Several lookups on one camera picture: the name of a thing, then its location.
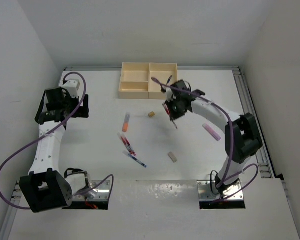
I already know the red gel pen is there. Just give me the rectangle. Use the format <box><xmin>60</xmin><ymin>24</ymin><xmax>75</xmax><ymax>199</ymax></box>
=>
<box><xmin>162</xmin><ymin>103</ymin><xmax>178</xmax><ymax>129</ymax></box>

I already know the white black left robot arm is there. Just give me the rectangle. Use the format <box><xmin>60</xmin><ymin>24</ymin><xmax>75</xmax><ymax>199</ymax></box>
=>
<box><xmin>19</xmin><ymin>80</ymin><xmax>89</xmax><ymax>213</ymax></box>

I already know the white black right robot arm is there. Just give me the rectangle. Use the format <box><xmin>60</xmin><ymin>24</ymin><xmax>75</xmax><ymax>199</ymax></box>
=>
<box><xmin>161</xmin><ymin>80</ymin><xmax>263</xmax><ymax>194</ymax></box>

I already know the small tan eraser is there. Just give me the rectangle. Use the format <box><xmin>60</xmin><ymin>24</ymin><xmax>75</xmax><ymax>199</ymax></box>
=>
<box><xmin>148</xmin><ymin>111</ymin><xmax>155</xmax><ymax>118</ymax></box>

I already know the pink highlighter marker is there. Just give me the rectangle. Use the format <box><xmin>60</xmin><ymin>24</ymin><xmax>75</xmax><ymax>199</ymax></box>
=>
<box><xmin>202</xmin><ymin>123</ymin><xmax>221</xmax><ymax>141</ymax></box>

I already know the orange highlighter marker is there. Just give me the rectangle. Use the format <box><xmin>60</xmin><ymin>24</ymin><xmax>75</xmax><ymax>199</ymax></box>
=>
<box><xmin>122</xmin><ymin>112</ymin><xmax>131</xmax><ymax>133</ymax></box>

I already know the cream wooden compartment tray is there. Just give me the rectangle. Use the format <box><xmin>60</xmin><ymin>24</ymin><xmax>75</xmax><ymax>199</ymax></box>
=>
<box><xmin>118</xmin><ymin>62</ymin><xmax>178</xmax><ymax>100</ymax></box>

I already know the grey speckled eraser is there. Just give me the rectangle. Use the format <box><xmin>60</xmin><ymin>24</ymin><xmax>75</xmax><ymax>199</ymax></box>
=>
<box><xmin>168</xmin><ymin>152</ymin><xmax>178</xmax><ymax>163</ymax></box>

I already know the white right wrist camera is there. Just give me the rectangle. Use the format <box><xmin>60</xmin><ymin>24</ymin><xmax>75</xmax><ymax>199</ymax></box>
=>
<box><xmin>165</xmin><ymin>88</ymin><xmax>173</xmax><ymax>102</ymax></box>

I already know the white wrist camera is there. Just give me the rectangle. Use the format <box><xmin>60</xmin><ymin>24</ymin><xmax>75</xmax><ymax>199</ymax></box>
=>
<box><xmin>165</xmin><ymin>88</ymin><xmax>173</xmax><ymax>102</ymax></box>
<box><xmin>62</xmin><ymin>79</ymin><xmax>80</xmax><ymax>99</ymax></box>

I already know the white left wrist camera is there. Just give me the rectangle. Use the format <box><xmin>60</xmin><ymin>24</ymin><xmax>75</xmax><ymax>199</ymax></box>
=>
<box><xmin>62</xmin><ymin>79</ymin><xmax>80</xmax><ymax>99</ymax></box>

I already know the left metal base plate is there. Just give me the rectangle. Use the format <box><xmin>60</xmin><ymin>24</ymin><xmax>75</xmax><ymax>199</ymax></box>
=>
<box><xmin>73</xmin><ymin>180</ymin><xmax>111</xmax><ymax>202</ymax></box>

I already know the metal base plate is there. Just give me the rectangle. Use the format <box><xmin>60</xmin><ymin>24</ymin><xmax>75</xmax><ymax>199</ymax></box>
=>
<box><xmin>73</xmin><ymin>180</ymin><xmax>111</xmax><ymax>202</ymax></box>
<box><xmin>197</xmin><ymin>180</ymin><xmax>244</xmax><ymax>202</ymax></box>

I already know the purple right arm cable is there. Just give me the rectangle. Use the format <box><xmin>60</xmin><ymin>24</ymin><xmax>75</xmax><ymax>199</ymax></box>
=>
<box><xmin>151</xmin><ymin>76</ymin><xmax>260</xmax><ymax>203</ymax></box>

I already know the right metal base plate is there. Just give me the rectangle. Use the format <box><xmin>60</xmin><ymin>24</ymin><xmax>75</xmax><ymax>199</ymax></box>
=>
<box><xmin>197</xmin><ymin>180</ymin><xmax>244</xmax><ymax>202</ymax></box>

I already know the aluminium frame rail right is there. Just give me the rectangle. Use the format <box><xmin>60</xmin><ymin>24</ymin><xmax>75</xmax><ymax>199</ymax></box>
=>
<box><xmin>233</xmin><ymin>66</ymin><xmax>276</xmax><ymax>179</ymax></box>

